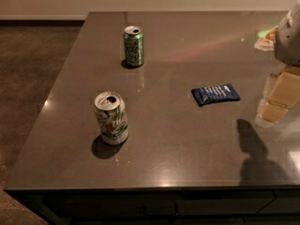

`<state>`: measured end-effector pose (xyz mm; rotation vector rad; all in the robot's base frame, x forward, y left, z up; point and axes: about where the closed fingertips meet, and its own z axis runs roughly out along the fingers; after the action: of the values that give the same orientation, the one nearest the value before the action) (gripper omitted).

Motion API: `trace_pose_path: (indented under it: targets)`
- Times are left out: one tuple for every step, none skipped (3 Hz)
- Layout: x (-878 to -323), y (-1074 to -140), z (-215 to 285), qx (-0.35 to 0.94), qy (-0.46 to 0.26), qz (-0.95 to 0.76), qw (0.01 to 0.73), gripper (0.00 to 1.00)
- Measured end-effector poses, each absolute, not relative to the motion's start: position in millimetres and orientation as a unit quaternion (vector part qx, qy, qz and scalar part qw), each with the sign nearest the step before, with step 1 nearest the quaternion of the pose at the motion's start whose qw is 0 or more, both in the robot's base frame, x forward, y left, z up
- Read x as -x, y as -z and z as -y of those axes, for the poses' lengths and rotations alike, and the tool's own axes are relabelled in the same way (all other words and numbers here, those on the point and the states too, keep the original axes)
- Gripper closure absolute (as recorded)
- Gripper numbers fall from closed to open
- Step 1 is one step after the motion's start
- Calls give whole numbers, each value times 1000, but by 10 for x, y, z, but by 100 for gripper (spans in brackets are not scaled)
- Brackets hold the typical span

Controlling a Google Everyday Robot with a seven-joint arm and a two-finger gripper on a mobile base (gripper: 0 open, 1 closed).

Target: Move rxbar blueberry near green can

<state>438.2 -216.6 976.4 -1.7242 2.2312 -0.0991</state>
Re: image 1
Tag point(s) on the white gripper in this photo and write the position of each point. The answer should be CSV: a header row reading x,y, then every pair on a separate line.
x,y
289,42

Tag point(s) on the white soda can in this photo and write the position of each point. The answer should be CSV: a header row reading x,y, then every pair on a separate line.
x,y
111,115

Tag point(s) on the green soda can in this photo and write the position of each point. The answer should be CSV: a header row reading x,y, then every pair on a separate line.
x,y
133,45

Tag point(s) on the blue rxbar wrapper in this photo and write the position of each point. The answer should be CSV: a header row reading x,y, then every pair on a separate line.
x,y
215,94

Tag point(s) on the dark cabinet drawers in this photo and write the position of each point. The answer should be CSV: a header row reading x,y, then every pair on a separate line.
x,y
96,207

